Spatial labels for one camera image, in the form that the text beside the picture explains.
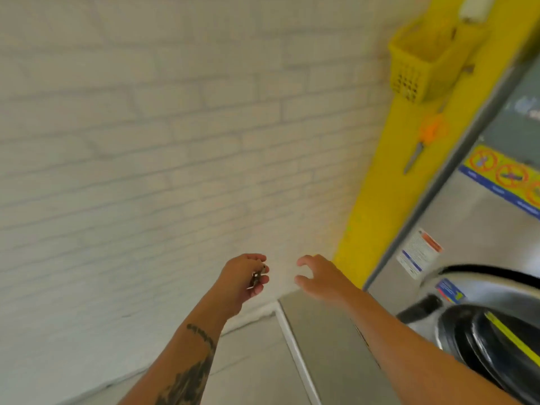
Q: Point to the person's left hand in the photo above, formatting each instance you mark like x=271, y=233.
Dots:
x=234, y=282

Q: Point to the person's right hand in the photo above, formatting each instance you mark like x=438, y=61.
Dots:
x=329, y=282

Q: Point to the person's left thumb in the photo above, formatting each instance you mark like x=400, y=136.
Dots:
x=255, y=258

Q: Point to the person's right thumb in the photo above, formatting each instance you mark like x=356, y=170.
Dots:
x=303, y=281

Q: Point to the small dark metal object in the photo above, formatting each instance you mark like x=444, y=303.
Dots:
x=256, y=277

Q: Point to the person's left forearm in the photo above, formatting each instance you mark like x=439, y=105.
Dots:
x=185, y=358

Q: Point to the person's right forearm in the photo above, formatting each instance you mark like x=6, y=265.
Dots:
x=413, y=358

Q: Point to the white instruction label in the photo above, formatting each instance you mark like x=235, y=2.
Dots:
x=418, y=253

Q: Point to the small blue sticker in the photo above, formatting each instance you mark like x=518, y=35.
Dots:
x=449, y=291

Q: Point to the stainless steel washing machine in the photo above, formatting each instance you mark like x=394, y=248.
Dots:
x=468, y=223

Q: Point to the round washing machine door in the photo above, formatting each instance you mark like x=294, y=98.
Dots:
x=498, y=333

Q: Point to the yellow and blue warning sticker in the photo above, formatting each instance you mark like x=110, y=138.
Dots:
x=506, y=177

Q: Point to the yellow plastic basket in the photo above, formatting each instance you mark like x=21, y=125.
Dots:
x=426, y=63

